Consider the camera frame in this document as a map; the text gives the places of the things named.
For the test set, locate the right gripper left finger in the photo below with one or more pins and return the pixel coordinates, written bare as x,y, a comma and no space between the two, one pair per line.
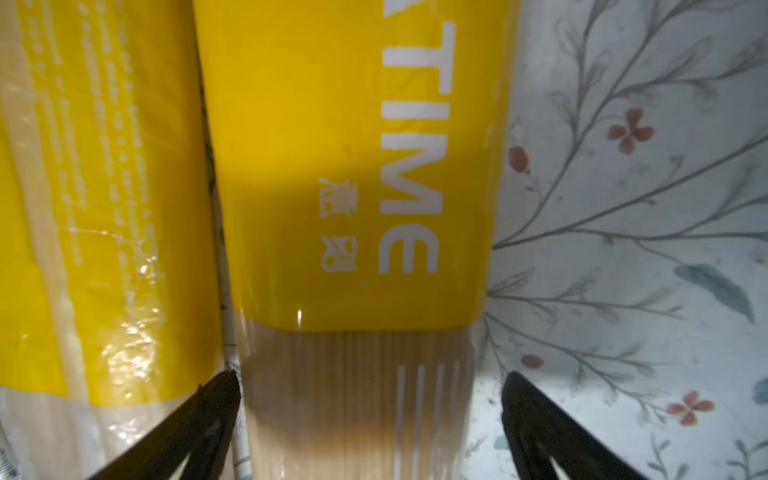
196,436

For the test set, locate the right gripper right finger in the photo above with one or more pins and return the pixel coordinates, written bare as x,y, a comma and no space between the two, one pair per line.
541,436

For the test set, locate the yellow Pastatime bag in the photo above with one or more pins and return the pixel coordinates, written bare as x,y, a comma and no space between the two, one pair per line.
358,149

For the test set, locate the yellow spaghetti bag label up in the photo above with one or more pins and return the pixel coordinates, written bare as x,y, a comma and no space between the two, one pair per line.
110,313

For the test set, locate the floral table mat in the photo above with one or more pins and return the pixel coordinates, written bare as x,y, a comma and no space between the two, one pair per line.
629,274

